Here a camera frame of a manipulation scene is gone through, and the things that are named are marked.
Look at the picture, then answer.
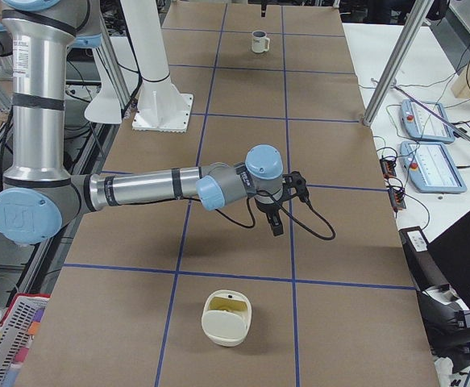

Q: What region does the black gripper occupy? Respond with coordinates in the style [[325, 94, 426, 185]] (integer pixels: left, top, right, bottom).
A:
[[255, 189, 291, 236]]

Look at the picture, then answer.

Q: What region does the white perforated basket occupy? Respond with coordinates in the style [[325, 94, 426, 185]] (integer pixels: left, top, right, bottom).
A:
[[0, 293, 50, 385]]

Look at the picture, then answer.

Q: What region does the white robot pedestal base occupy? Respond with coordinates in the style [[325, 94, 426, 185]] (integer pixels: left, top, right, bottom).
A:
[[121, 0, 193, 132]]

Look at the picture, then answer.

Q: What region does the green handled reacher grabber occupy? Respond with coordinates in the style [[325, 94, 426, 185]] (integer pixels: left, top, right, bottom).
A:
[[390, 83, 470, 143]]

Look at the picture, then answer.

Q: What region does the blue teach pendant far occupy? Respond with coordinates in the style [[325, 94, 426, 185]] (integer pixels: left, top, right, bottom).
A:
[[400, 99, 455, 144]]

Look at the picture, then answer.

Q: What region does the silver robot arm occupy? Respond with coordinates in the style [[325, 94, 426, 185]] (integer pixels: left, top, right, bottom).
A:
[[0, 1, 291, 244]]

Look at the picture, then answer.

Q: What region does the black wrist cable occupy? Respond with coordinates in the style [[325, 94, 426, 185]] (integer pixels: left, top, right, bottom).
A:
[[218, 170, 336, 240]]

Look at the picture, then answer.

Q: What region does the white ceramic mug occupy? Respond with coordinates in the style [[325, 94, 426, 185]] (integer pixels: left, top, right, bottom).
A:
[[252, 31, 270, 54]]

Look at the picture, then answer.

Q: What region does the aluminium frame post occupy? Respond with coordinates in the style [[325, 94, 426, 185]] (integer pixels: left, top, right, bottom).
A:
[[362, 0, 433, 127]]

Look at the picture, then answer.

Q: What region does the blue teach pendant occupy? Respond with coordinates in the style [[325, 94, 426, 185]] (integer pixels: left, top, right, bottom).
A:
[[400, 141, 467, 194], [400, 99, 455, 144]]

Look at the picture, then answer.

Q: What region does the blue teach pendant near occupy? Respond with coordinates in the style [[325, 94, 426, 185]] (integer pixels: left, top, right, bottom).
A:
[[400, 141, 467, 194]]

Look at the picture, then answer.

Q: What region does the cream plastic bin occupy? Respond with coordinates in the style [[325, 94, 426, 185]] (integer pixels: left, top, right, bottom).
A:
[[201, 289, 252, 347]]

